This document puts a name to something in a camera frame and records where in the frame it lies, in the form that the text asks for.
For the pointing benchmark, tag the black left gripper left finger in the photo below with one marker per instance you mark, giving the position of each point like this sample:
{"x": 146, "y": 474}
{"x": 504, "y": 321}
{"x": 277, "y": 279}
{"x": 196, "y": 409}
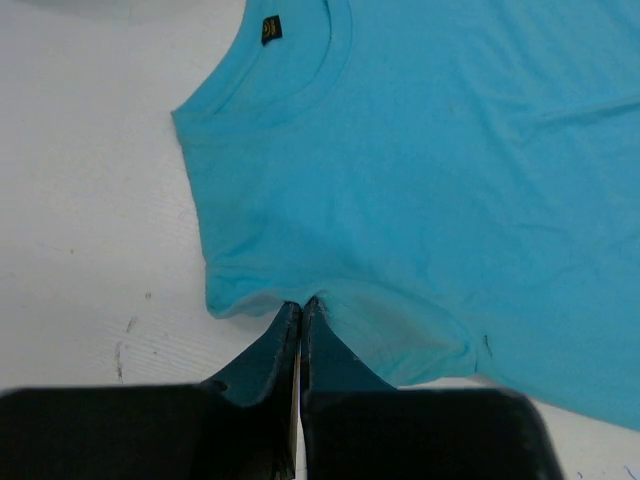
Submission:
{"x": 240, "y": 423}

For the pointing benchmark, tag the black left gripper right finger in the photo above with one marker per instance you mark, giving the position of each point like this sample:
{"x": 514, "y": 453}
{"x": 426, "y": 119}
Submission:
{"x": 357, "y": 426}

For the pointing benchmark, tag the teal t-shirt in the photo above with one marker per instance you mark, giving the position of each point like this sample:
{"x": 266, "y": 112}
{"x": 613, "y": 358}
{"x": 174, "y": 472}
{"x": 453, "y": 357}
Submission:
{"x": 456, "y": 181}

